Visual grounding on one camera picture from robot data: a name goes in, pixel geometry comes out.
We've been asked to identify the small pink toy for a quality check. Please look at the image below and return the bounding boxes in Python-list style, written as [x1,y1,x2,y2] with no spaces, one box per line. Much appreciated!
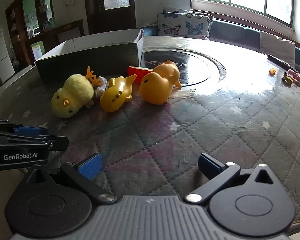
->
[287,69,300,84]

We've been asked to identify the dark sofa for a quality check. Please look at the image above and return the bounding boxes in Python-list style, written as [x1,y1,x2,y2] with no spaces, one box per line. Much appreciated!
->
[140,17,300,68]

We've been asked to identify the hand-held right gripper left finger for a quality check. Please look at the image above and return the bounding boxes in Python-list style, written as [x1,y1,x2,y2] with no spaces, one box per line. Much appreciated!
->
[22,152,117,205]

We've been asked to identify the yellow plush chick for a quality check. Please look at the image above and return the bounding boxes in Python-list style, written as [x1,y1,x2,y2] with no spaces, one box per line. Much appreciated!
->
[51,66,108,119]

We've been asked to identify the small yellow rubber duck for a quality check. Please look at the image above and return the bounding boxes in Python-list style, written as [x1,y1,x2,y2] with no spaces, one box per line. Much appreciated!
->
[99,74,137,113]

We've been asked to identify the small yellow-green toy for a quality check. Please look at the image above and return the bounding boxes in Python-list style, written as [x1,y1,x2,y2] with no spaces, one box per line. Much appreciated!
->
[281,72,294,84]

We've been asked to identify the grey cardboard box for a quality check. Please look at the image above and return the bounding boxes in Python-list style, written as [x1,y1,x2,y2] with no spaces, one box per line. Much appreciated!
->
[34,29,144,85]

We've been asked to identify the black remote control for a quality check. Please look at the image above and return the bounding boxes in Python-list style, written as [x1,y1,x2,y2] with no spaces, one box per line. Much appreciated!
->
[267,54,297,72]

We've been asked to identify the dark wooden side table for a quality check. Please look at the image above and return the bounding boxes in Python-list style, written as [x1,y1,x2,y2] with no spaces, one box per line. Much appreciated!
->
[44,19,84,48]

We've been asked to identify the red watermelon slice toy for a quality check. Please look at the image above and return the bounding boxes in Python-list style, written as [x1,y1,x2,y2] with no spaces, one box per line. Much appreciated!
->
[128,66,153,84]

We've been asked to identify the black round table plate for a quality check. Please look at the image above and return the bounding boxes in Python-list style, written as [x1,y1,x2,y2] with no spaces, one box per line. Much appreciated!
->
[141,47,227,86]

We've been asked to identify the dark wooden door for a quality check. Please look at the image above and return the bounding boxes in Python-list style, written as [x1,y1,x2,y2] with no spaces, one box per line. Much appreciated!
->
[83,0,137,35]

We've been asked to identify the white refrigerator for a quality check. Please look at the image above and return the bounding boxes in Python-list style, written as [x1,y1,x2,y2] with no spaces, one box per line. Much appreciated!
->
[0,29,16,84]

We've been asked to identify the dark wooden cabinet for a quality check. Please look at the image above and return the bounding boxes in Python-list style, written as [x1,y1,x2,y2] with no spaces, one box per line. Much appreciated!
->
[5,0,58,66]

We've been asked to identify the orange rubber duck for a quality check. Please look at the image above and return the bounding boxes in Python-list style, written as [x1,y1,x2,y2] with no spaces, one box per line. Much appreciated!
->
[154,60,182,89]

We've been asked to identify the grey sofa cushion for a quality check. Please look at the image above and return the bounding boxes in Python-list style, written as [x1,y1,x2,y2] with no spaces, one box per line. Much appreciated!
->
[259,31,296,67]

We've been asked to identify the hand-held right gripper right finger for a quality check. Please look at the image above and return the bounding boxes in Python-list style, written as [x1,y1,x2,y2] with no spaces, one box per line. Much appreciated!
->
[184,152,282,204]

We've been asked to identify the small silver robot toy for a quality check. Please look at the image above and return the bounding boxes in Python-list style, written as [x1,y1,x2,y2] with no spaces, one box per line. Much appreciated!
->
[94,76,108,98]

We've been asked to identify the large yellow rubber duck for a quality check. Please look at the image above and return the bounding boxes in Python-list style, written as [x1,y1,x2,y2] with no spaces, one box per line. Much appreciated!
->
[139,72,173,105]

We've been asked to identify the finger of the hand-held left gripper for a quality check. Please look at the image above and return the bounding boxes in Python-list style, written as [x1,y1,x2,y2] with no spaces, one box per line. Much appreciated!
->
[0,118,49,136]
[0,133,69,173]

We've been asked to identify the butterfly print pillow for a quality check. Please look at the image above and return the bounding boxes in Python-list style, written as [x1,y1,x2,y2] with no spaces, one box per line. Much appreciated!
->
[163,6,214,30]
[157,12,210,40]

